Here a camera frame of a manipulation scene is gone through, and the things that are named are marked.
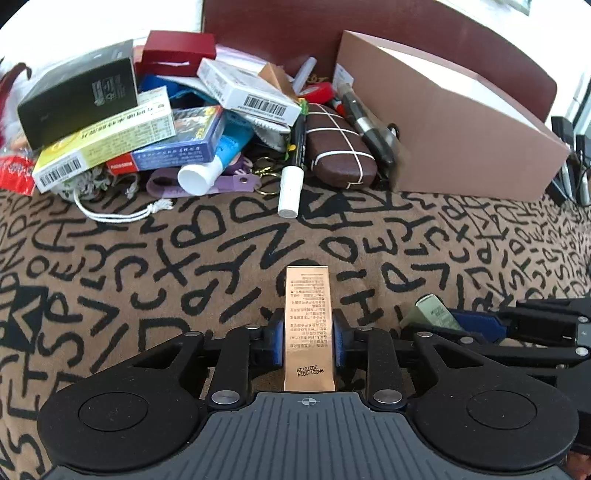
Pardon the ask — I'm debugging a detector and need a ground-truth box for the gold slim box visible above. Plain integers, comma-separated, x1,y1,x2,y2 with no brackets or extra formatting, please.
283,266,335,392

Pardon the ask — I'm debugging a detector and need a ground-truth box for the green small box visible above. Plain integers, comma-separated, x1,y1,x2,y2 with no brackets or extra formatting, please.
400,294,463,331

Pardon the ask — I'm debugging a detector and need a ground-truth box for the black yellow marker pen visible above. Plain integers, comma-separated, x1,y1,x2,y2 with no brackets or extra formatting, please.
277,98,308,219

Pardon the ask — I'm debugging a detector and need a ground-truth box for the blue white tube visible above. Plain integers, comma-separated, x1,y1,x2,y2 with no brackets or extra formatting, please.
177,110,254,196

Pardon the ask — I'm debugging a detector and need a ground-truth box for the blue tiger card box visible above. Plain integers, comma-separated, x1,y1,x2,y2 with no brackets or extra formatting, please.
106,106,225,175

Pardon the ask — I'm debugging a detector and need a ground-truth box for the black charger box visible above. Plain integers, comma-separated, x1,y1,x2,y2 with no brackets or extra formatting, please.
17,40,138,150

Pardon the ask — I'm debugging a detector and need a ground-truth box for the person left hand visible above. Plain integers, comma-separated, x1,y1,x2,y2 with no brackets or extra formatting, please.
565,451,591,480

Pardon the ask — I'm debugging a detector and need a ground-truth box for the brown plaid glasses case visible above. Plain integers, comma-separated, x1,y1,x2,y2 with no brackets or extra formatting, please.
305,103,378,190

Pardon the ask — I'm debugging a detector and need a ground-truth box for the large pink cardboard box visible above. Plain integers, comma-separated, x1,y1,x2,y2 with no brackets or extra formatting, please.
334,31,570,201

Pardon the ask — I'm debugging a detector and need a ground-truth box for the black silver pen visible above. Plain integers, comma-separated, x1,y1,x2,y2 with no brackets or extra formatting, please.
337,83,396,169

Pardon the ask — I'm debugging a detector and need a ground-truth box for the yellow white medicine box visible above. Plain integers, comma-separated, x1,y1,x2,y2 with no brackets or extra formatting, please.
32,87,175,193

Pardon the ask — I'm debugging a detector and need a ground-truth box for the white barcode box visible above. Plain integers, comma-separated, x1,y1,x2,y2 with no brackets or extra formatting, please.
197,58,301,127

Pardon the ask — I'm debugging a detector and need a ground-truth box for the red tape roll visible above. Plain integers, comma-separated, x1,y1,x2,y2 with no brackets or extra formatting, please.
298,82,335,104

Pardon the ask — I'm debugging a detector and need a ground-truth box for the gold small carton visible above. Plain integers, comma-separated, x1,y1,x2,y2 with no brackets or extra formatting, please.
257,62,298,102

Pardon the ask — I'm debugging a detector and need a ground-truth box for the translucent white tube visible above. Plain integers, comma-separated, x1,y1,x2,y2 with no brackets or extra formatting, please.
291,56,317,95

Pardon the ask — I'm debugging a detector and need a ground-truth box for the clear zip bag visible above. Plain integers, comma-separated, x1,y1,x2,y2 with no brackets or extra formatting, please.
215,44,267,75

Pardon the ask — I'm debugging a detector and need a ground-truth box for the red snack packet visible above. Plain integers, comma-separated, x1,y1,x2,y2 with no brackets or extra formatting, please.
0,154,35,197

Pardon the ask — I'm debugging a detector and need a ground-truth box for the dark red gift box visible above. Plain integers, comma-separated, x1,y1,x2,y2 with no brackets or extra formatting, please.
136,30,216,77

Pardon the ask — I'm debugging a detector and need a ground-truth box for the dark red feather toy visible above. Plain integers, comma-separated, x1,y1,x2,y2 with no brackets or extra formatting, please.
1,62,32,147

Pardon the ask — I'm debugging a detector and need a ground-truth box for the gold key ring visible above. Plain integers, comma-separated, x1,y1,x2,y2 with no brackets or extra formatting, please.
250,156,284,197

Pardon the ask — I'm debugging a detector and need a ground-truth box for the purple strap keychain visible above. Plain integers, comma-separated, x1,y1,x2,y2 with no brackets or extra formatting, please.
146,153,262,199

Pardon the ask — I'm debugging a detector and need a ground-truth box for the white drawstring cord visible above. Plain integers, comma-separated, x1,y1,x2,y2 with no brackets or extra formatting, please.
55,168,174,225

